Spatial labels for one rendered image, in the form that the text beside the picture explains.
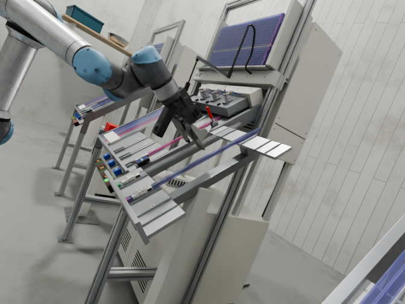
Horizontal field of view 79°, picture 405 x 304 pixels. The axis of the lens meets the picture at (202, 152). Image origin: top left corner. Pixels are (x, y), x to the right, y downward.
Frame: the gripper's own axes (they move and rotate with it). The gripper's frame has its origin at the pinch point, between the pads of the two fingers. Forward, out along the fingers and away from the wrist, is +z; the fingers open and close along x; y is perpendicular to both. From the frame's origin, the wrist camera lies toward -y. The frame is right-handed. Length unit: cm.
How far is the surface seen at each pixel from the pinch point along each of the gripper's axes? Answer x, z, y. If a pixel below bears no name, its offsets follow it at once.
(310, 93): 17, 33, 79
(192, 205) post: -13.2, 8.5, -15.0
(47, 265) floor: 62, 33, -88
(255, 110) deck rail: 16.9, 17.4, 41.2
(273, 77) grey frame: 13, 8, 55
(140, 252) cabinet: 41, 53, -48
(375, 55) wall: 109, 141, 311
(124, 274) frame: 13, 32, -52
